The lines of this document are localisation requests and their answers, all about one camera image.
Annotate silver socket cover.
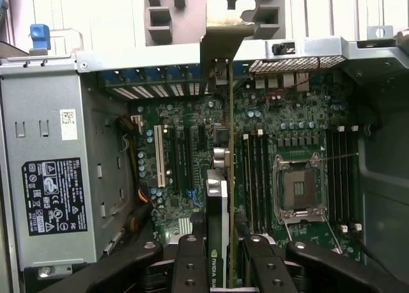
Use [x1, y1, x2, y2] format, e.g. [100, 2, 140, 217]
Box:
[284, 219, 343, 254]

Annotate grey parts rack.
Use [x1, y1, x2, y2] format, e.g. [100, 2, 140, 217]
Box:
[145, 0, 285, 47]

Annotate CPU socket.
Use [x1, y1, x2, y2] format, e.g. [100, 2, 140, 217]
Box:
[273, 154, 325, 223]

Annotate silver power supply unit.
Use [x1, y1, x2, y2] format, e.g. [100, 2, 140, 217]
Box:
[0, 54, 130, 271]

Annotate silver chipset heatsink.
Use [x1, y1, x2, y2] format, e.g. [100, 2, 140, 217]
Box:
[177, 218, 196, 235]

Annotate white expansion slot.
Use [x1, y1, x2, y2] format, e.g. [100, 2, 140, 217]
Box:
[154, 125, 166, 188]

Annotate black expansion slot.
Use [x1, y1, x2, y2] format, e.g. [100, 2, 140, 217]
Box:
[168, 126, 180, 191]
[182, 126, 195, 191]

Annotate thin metal locking lever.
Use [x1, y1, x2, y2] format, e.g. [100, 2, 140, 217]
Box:
[319, 152, 359, 162]

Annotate blue drive caddy handle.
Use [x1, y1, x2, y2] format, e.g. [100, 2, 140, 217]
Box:
[28, 24, 52, 51]

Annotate yellow red power wires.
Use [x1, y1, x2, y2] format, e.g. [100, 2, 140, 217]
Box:
[116, 115, 154, 241]

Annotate green Dell motherboard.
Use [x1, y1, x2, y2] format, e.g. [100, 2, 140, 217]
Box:
[127, 78, 362, 262]

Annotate open black PC case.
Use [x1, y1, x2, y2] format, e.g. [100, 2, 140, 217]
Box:
[0, 33, 409, 293]

